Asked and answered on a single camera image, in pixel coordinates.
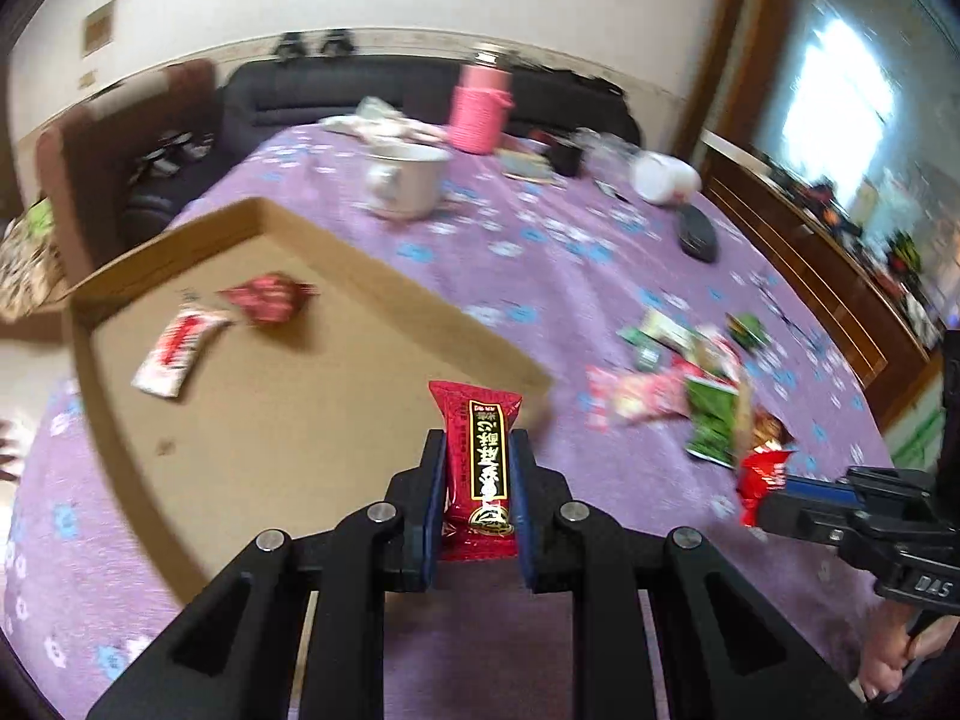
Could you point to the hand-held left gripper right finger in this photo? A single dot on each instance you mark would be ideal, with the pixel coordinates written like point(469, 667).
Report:
point(523, 532)

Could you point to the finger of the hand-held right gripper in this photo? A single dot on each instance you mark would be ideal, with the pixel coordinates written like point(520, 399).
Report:
point(795, 516)
point(817, 487)

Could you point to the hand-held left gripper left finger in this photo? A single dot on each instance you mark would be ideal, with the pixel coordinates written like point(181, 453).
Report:
point(431, 525)

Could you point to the bright red snack packet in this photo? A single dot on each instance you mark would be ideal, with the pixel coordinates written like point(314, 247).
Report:
point(761, 476)

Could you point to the red snack packet black label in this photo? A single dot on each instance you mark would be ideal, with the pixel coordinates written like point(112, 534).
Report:
point(480, 465)

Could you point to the cardboard box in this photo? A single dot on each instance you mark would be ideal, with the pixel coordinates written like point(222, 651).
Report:
point(300, 390)

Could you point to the person's right hand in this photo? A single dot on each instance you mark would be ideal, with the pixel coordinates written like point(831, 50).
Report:
point(877, 652)

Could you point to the brown snack packet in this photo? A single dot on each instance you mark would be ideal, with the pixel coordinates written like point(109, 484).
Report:
point(769, 427)

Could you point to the bright green snack packet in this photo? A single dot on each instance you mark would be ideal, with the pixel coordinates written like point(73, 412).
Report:
point(712, 420)

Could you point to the small dark green snack packet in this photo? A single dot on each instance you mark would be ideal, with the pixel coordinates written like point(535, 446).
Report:
point(746, 330)

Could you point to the large white red snack packet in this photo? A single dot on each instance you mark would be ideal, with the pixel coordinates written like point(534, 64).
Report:
point(637, 394)

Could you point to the wooden cabinet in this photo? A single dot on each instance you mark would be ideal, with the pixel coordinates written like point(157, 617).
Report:
point(825, 277)

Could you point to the clear green-striped snack packet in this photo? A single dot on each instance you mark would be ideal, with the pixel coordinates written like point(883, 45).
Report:
point(660, 337)

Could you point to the purple floral tablecloth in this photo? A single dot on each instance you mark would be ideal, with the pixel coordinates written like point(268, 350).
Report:
point(525, 277)

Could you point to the dark red snack packet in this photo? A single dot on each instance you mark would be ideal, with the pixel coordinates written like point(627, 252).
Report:
point(266, 300)

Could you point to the black pouch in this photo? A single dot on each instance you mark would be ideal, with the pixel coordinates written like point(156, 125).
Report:
point(696, 232)

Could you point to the white snack packet red label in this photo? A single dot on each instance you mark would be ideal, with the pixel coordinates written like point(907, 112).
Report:
point(176, 349)

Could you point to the white enamel mug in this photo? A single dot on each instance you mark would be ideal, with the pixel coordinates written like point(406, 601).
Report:
point(405, 180)

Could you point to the white plastic jar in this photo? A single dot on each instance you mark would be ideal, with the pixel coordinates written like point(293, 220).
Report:
point(660, 176)

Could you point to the small dish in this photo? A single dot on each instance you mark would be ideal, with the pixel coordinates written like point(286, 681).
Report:
point(525, 165)

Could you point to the black cup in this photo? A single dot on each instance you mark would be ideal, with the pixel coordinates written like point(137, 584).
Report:
point(566, 157)

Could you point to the clear glass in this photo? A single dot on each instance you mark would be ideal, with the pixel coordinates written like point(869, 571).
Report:
point(607, 148)

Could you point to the window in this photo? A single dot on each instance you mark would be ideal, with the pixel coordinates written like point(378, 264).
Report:
point(840, 90)

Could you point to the crumpled white cloth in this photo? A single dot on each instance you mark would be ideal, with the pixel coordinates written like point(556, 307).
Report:
point(382, 120)

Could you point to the pink thermos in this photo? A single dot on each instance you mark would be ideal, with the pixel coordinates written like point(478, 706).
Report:
point(480, 112)

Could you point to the dark sofa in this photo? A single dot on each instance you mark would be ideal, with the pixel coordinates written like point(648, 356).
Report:
point(300, 90)

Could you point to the brown chair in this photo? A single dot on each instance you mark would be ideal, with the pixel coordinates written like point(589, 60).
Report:
point(90, 165)

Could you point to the wall plaque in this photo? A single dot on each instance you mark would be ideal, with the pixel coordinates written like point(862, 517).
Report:
point(97, 30)

